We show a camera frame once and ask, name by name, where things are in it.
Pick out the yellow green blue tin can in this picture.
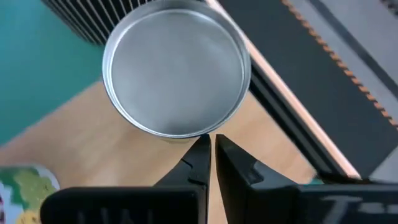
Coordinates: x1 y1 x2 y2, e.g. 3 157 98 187
101 0 252 144

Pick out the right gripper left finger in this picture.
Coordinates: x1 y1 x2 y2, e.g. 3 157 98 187
39 134 212 224

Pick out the potted plant striped pot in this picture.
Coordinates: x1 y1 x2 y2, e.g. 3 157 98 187
41 0 156 47

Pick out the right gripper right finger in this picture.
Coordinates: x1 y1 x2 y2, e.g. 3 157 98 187
215 134 398 224

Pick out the orange black hazard tape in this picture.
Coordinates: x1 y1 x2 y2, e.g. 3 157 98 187
280 0 398 129

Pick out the black wire shelf rack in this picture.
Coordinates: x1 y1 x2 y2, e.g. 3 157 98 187
0 0 363 224

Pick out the white carrots tin can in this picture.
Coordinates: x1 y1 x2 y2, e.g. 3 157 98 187
0 164 60 224

